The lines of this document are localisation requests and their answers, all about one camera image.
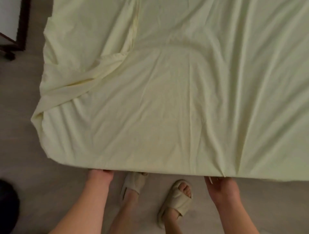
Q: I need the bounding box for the person's right hand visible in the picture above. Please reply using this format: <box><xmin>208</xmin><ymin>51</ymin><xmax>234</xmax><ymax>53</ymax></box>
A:
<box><xmin>204</xmin><ymin>176</ymin><xmax>241</xmax><ymax>208</ymax></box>

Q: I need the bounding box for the person's left hand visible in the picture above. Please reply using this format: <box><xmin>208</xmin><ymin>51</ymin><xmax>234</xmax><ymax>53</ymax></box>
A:
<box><xmin>87</xmin><ymin>169</ymin><xmax>114</xmax><ymax>187</ymax></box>

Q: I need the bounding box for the pale yellow bed sheet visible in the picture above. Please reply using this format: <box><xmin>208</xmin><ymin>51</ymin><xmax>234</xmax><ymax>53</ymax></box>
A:
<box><xmin>31</xmin><ymin>0</ymin><xmax>309</xmax><ymax>182</ymax></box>

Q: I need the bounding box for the person's left forearm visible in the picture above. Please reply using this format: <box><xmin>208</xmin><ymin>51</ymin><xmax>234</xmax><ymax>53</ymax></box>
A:
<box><xmin>49</xmin><ymin>181</ymin><xmax>113</xmax><ymax>234</ymax></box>

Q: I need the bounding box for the person's right forearm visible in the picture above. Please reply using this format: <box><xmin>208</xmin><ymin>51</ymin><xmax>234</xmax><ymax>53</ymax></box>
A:
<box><xmin>215</xmin><ymin>199</ymin><xmax>260</xmax><ymax>234</ymax></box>

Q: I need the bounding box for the person's right leg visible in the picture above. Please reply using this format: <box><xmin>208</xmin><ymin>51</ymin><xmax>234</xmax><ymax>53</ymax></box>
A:
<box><xmin>164</xmin><ymin>183</ymin><xmax>193</xmax><ymax>234</ymax></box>

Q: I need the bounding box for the beige left slipper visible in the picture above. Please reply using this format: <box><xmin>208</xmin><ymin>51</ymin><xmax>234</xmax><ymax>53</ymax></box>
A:
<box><xmin>119</xmin><ymin>171</ymin><xmax>149</xmax><ymax>203</ymax></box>

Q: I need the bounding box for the beige slipper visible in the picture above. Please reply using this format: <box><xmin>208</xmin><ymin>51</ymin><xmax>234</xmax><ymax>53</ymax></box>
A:
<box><xmin>119</xmin><ymin>171</ymin><xmax>149</xmax><ymax>203</ymax></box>
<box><xmin>157</xmin><ymin>179</ymin><xmax>193</xmax><ymax>228</ymax></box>

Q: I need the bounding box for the beige right slipper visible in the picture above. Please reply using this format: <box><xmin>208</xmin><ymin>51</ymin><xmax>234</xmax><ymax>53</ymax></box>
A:
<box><xmin>157</xmin><ymin>179</ymin><xmax>193</xmax><ymax>228</ymax></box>

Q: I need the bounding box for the white wardrobe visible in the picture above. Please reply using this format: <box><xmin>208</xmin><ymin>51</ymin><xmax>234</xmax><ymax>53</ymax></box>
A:
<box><xmin>0</xmin><ymin>0</ymin><xmax>31</xmax><ymax>51</ymax></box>

